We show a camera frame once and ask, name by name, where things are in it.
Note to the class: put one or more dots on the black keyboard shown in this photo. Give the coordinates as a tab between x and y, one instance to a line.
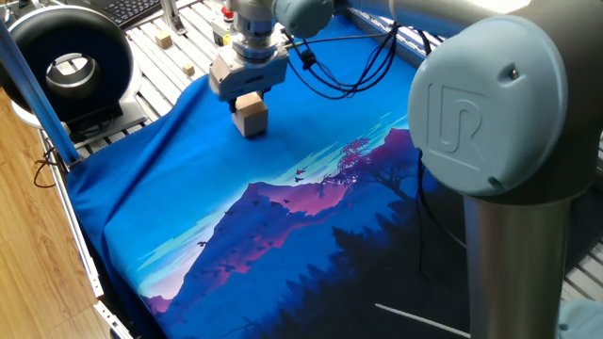
132	10

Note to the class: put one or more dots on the aluminium frame rail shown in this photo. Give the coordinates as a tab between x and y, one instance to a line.
377	28

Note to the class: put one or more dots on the tiny wooden cube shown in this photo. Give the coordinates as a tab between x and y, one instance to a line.
188	69

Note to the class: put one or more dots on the silver table edge profile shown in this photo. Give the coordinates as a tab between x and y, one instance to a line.
77	245

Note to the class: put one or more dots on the blue metal post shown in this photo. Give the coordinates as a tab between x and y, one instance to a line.
33	99

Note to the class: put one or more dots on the silver robot arm, light-blue caps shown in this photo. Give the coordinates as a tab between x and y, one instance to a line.
490	108

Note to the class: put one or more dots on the silver grey gripper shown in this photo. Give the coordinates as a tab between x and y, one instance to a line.
249	75

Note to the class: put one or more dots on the silver metal bracket post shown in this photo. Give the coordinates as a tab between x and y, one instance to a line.
173	19

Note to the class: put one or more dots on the small wooden cube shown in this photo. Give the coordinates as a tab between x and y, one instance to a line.
163	40

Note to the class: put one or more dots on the blue mountain print cloth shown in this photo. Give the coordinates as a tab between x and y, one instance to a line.
235	188

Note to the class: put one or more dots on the grey box with red button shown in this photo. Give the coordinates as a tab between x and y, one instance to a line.
220	29

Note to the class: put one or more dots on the large wooden cube block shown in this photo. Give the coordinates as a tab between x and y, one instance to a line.
252	120

